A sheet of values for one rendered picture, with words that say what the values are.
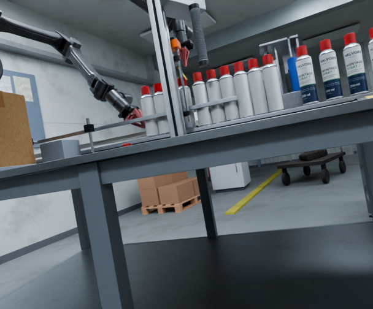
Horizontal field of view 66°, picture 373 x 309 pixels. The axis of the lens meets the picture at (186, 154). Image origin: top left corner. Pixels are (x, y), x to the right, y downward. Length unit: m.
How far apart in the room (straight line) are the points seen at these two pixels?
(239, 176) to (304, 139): 4.56
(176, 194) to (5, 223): 2.09
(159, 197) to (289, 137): 3.77
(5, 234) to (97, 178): 3.03
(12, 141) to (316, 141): 0.98
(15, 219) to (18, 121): 2.66
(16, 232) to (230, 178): 3.36
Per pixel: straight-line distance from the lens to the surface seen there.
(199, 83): 1.09
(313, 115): 0.61
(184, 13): 1.14
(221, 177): 5.27
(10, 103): 1.22
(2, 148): 1.15
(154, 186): 4.32
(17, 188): 0.94
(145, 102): 1.15
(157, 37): 1.03
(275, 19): 5.79
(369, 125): 0.67
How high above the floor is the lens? 0.78
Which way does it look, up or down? level
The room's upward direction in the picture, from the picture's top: 10 degrees counter-clockwise
